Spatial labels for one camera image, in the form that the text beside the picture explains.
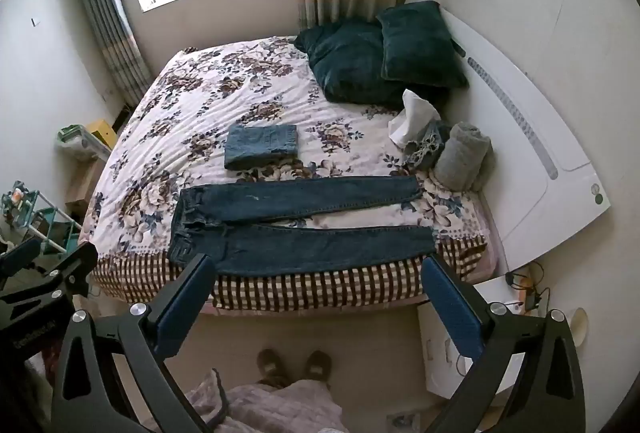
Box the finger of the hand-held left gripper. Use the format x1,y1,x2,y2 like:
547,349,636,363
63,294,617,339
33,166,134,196
29,242,99,300
0,239,42,282

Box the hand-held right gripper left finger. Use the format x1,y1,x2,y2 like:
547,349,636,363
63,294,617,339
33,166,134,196
51,253,218,433

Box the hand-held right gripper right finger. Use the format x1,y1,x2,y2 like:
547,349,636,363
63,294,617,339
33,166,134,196
421,254,587,433

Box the dark blue jeans pants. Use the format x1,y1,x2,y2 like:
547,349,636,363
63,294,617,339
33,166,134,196
167,176,437,275

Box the white rack with teal bins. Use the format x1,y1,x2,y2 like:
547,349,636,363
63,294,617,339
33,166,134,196
0,180,84,265

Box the white nightstand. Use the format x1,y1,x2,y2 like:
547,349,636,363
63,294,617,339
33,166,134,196
417,274,551,400

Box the cardboard box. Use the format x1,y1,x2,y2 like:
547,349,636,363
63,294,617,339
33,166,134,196
65,157,107,220

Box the brown slipper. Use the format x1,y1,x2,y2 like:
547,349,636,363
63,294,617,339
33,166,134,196
256,348,292,387
303,350,334,382

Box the green and white container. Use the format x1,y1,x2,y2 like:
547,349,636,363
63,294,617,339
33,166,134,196
55,125,112,163

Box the white round object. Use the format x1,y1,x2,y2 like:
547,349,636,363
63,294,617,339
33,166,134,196
569,306,591,350

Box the yellow box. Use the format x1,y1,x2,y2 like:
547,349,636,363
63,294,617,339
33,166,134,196
86,119,117,149

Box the person's quilted pajama legs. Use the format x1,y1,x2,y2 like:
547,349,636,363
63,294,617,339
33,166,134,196
145,367,352,433

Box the grey rolled towel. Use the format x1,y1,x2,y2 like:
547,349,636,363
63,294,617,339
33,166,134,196
432,123,494,193

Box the frayed denim garment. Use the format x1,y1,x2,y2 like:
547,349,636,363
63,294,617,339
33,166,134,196
404,120,454,172

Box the light blue folded jeans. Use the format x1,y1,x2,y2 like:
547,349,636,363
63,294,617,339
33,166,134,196
223,124,299,172

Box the white tissue bag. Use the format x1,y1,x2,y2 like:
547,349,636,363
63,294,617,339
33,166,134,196
388,89,441,148

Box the floral bed blanket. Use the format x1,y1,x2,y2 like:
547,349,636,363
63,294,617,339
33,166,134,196
77,36,501,314

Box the white headboard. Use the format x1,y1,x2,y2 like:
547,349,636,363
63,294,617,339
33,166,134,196
402,0,612,275

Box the dark green pillow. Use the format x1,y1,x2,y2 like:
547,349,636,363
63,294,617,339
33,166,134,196
376,0,470,89
294,19,451,106

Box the black charger cables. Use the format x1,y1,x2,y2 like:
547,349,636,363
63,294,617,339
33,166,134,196
505,259,552,315

